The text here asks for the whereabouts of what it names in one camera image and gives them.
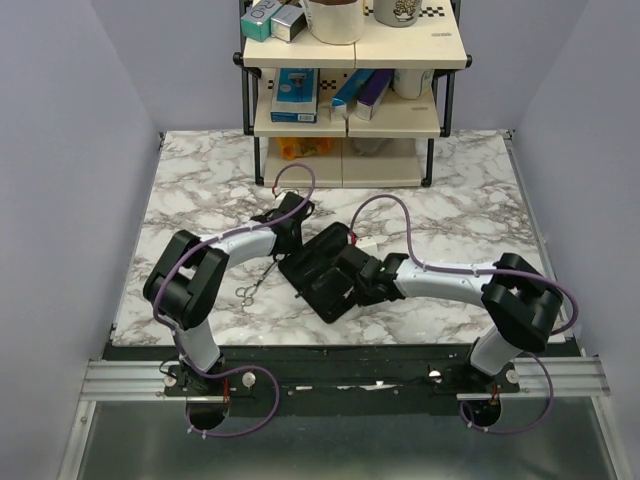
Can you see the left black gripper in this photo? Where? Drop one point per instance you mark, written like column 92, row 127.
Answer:
column 296, row 247

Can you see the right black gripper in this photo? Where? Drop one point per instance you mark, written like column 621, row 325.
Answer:
column 364, row 298

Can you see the black zip tool case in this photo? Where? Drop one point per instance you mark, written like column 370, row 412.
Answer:
column 315, row 278

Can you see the silver cutting scissors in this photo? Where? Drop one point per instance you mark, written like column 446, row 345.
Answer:
column 247, row 293

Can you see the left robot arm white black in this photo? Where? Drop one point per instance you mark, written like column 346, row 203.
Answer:
column 183, row 285

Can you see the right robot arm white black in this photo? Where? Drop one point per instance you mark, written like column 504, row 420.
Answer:
column 522, row 304

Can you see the orange snack bag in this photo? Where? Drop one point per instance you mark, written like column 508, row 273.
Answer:
column 292, row 148

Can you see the grey pouch on shelf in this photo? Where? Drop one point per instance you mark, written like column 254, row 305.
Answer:
column 368, row 146

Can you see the blue razor package box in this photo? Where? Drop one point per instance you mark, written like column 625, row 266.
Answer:
column 295, row 96

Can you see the blue toothpaste box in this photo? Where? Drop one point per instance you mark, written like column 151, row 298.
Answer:
column 344, row 101

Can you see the beige three-tier shelf rack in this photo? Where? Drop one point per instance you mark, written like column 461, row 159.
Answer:
column 412, row 126

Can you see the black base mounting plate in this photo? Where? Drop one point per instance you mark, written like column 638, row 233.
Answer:
column 340, row 380

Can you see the purple toothpaste box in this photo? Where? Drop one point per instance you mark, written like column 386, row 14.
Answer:
column 372, row 94

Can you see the white green cup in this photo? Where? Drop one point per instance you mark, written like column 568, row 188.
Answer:
column 412, row 84

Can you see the teal white carton box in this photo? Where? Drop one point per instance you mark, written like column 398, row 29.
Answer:
column 255, row 23

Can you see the silver grey small box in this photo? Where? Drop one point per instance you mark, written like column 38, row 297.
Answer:
column 287, row 23

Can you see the white round tub brown lid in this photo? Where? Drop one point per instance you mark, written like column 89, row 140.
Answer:
column 335, row 22

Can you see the white printed mug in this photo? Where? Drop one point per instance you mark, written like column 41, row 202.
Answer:
column 397, row 13

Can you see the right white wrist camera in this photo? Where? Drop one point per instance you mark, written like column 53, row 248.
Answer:
column 367, row 244

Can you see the aluminium rail profile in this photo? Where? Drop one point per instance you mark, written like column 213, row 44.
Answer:
column 572, row 377

